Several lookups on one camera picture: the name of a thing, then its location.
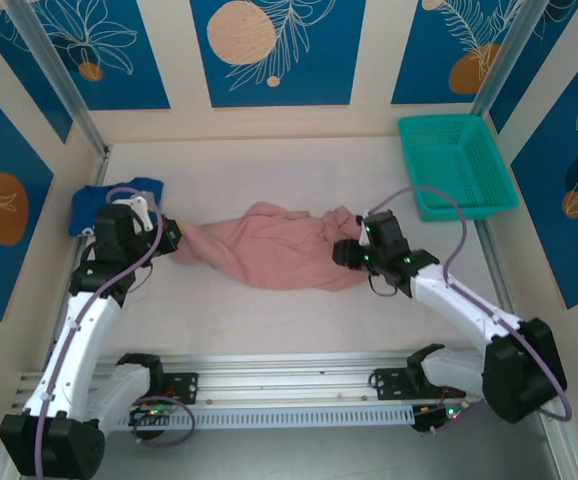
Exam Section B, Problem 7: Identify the white slotted cable duct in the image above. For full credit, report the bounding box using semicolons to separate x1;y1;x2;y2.
113;405;415;432

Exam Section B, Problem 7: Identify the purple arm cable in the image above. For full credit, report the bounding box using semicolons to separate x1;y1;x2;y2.
363;185;573;436
36;187;195;480

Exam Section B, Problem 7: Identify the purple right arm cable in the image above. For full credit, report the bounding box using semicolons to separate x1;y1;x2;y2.
363;185;573;436

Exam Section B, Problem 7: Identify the aluminium table side rail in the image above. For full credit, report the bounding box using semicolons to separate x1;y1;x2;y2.
474;219;519;321
42;149;113;374

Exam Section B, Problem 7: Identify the folded blue t-shirt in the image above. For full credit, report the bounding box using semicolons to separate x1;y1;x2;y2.
68;175;165;239

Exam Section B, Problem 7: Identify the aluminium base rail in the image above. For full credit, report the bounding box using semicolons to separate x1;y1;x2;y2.
11;352;563;414

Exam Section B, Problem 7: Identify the teal plastic basket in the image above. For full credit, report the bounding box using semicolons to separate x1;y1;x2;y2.
397;114;520;223

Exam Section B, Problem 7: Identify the pink t-shirt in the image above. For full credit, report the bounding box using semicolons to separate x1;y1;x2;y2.
173;200;370;294

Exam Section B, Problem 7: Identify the grey metal sheet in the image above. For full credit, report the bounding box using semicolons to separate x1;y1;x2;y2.
101;430;560;480

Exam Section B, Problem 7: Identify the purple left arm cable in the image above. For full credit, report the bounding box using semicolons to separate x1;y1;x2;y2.
36;187;195;480

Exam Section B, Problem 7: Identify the aluminium frame post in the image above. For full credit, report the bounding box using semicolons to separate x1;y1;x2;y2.
3;0;111;161
472;0;553;119

